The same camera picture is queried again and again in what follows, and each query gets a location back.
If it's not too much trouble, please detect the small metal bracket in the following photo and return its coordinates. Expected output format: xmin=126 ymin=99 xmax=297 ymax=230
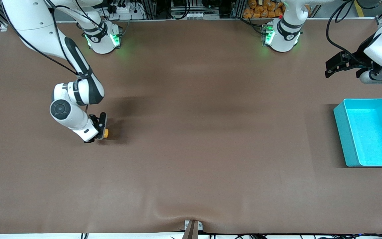
xmin=184 ymin=220 xmax=204 ymax=231

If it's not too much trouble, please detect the teal plastic bin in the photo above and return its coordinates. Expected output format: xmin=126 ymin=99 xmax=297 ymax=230
xmin=333 ymin=98 xmax=382 ymax=167

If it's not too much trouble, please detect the brown tapered bar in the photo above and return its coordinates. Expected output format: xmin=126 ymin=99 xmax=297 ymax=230
xmin=182 ymin=220 xmax=199 ymax=239

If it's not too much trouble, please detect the orange snack packets pile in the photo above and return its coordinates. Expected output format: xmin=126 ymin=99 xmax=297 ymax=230
xmin=243 ymin=0 xmax=285 ymax=19

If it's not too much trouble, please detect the white connector block row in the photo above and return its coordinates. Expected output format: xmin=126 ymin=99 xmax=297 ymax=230
xmin=170 ymin=12 xmax=220 ymax=20

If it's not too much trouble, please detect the white power strip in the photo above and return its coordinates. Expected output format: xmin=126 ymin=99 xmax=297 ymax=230
xmin=110 ymin=0 xmax=145 ymax=20

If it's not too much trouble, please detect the brown table mat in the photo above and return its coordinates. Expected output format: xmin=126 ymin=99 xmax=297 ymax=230
xmin=0 ymin=19 xmax=382 ymax=234

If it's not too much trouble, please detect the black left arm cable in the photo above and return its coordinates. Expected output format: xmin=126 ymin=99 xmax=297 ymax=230
xmin=326 ymin=0 xmax=374 ymax=67

